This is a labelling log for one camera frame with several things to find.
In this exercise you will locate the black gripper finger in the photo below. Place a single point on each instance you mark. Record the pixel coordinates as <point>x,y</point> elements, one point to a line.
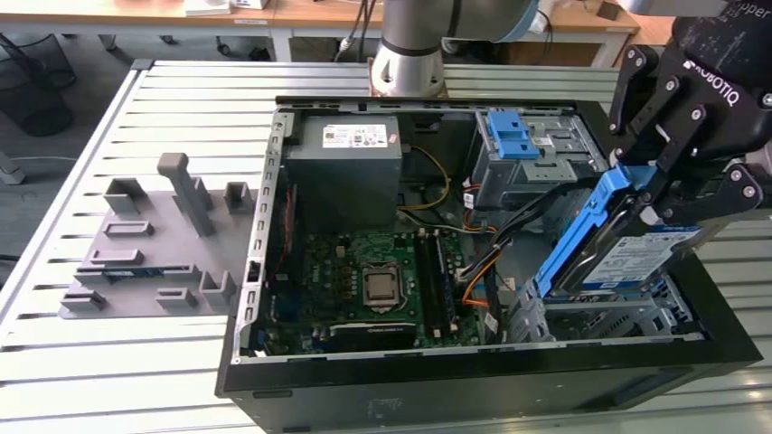
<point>713,190</point>
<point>639,99</point>

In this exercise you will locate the hard disk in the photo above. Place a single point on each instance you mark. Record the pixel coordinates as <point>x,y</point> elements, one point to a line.
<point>627,262</point>

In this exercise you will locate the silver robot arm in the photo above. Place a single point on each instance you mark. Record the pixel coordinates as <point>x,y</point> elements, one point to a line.
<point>410,68</point>

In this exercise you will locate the metal disk bay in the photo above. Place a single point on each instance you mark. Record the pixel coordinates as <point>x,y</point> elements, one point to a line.
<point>598,307</point>

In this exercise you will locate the wooden cabinet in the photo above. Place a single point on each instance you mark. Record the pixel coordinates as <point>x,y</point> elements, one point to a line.
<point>654,34</point>

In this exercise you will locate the small black box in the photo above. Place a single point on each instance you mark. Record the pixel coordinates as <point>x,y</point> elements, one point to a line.
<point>610,11</point>

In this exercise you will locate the blue plastic drive latch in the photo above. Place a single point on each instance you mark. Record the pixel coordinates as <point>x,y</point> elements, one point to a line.
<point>510,135</point>

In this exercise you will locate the metal drive cage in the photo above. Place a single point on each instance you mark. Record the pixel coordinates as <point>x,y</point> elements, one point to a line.
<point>543,174</point>

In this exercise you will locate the clear plastic bag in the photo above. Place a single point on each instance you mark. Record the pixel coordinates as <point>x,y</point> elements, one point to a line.
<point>545,20</point>

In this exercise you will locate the black RAM slot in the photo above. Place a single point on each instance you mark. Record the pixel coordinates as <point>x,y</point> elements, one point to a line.
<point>427,280</point>

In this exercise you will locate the grey power supply unit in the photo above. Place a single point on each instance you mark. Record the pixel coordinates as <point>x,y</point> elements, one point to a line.
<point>345,181</point>

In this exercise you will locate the silver CPU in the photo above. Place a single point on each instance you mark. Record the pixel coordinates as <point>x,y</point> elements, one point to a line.
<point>383,285</point>

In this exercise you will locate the black CPU socket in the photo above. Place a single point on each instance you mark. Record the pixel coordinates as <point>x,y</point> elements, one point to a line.
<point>382,309</point>

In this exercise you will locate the green motherboard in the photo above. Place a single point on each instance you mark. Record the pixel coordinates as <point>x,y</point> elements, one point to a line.
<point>333,271</point>

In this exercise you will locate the black PC case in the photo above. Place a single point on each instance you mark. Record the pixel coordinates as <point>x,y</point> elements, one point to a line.
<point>422,389</point>

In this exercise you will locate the black graphics card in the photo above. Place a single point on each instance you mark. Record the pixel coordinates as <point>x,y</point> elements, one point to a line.
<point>371,336</point>

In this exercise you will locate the small white box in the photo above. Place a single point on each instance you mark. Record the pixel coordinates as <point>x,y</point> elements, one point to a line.
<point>249,3</point>

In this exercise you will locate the large white box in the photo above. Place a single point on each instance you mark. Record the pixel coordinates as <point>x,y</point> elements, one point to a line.
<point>209,6</point>

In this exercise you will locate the grey parts rack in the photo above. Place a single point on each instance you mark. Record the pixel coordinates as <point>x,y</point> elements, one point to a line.
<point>163,253</point>

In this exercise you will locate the RAM stick in rack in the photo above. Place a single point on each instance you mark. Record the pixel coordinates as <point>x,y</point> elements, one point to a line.
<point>133,273</point>

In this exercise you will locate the black mesh waste bin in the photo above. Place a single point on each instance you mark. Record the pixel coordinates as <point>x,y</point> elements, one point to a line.
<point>37,90</point>

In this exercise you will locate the grey metal stand foot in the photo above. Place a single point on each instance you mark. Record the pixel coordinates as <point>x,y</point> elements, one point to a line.
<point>13,174</point>

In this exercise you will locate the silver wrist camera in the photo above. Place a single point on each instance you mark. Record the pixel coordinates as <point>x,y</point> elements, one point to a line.
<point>675,5</point>

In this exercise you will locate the wooden desk white frame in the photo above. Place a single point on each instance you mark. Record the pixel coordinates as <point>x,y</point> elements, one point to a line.
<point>121,18</point>

